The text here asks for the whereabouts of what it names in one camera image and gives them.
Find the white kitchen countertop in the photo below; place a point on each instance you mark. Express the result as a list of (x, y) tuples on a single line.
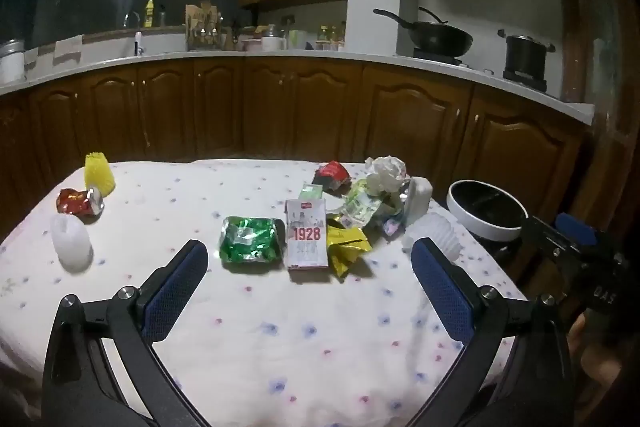
[(210, 57)]

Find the wooden base cabinets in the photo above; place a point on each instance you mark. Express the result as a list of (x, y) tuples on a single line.
[(300, 112)]

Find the small pale green box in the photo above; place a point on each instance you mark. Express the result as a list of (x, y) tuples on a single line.
[(311, 193)]

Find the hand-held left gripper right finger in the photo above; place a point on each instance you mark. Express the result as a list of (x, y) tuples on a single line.
[(442, 292)]

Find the black wok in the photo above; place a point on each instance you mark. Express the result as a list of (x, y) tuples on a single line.
[(440, 38)]

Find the yellow bottle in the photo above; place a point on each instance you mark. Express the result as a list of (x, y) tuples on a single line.
[(149, 13)]

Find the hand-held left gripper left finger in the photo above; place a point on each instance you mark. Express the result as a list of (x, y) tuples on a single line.
[(175, 292)]

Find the pale green container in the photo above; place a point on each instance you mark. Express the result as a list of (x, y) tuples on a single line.
[(298, 40)]

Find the crumpled red wrapper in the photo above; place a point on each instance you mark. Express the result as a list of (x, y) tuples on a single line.
[(332, 174)]

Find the utensil rack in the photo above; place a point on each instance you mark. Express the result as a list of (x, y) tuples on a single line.
[(202, 29)]

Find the cooking oil bottles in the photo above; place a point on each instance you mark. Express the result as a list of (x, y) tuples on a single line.
[(331, 37)]

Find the white paper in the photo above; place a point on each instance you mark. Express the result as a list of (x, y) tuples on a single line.
[(387, 172)]

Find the wall socket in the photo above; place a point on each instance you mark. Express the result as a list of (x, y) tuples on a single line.
[(287, 19)]

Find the white lidded pot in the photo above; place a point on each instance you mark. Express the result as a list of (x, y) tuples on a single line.
[(273, 39)]

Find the metal pot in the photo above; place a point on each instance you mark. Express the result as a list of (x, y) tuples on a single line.
[(11, 62)]

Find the colourful snack wrapper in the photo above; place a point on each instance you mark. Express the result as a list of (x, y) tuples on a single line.
[(394, 224)]

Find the white and red carton box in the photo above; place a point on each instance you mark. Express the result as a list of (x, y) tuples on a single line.
[(306, 234)]

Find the black cooking pot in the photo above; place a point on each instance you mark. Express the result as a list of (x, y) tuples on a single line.
[(525, 56)]

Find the person's right hand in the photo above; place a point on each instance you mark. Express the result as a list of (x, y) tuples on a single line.
[(597, 362)]

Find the metal faucet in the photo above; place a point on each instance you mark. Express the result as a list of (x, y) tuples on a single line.
[(131, 19)]

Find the white plastic container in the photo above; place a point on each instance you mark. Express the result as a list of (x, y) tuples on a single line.
[(417, 202)]

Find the gas stove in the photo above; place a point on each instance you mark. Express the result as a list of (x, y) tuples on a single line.
[(480, 67)]

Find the yellow foam fruit net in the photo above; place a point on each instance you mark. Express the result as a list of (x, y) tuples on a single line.
[(99, 174)]

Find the crushed red can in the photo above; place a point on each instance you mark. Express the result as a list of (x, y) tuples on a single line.
[(75, 201)]

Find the white floral tablecloth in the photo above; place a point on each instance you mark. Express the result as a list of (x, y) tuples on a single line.
[(280, 332)]

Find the yellow foil wrapper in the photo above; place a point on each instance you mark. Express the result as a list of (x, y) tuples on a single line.
[(345, 252)]

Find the black bin with white rim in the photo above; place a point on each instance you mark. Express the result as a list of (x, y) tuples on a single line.
[(487, 212)]

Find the green drink pouch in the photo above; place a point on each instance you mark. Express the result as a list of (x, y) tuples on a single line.
[(365, 207)]

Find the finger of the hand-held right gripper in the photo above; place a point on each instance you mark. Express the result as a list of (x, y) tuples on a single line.
[(575, 227), (542, 237)]

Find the crushed green can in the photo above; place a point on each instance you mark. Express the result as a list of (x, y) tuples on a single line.
[(247, 242)]

